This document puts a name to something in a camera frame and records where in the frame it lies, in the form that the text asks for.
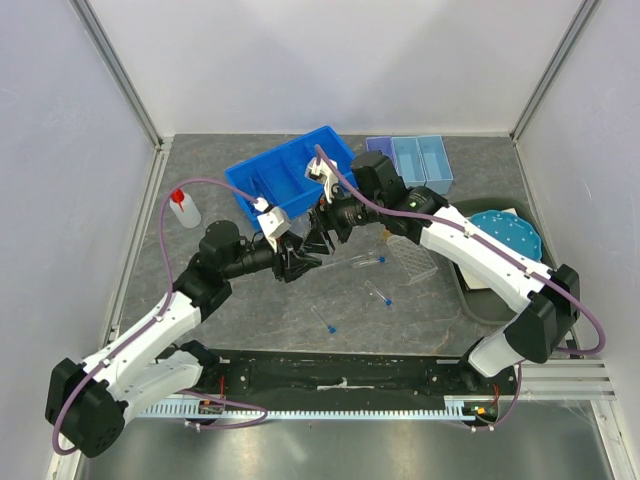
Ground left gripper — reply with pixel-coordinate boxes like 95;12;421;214
222;230;321;282

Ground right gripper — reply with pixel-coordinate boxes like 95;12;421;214
299;180;383;257

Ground blue safety goggles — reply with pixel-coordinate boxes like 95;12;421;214
243;176;268;213

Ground clear glass jar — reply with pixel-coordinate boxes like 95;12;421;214
289;216;311;239

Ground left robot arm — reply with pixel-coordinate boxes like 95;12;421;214
45;220;332;458

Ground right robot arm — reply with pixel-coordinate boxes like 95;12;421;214
305;148;580;394

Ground blue divided plastic bin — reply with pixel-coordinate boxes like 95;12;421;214
225;126;355;219

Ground test tube middle blue cap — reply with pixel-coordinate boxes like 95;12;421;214
364;280;392;306

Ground clear well plate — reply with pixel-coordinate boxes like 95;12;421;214
387;235;438;285

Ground purple small tray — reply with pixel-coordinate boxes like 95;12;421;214
365;136;395;158

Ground light blue middle tray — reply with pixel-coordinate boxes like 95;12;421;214
392;137;426;187

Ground light blue tray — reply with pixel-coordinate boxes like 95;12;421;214
392;137;426;187
417;135;454;195

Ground red cap wash bottle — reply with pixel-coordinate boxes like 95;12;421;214
169;188;201;229

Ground light blue right tray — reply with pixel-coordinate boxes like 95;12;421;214
417;135;454;195

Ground dark green tray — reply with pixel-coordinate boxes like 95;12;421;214
447;197;552;326

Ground blue dotted plate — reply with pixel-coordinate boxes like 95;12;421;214
469;208;542;261

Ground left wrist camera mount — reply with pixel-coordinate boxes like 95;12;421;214
253;197;291;252

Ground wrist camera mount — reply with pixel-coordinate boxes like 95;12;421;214
305;156;339;204
253;197;291;252

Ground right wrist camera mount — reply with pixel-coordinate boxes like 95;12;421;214
305;156;339;204

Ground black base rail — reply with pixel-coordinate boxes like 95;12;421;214
162;342;521;414

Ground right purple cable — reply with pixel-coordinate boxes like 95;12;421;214
314;144;607;432

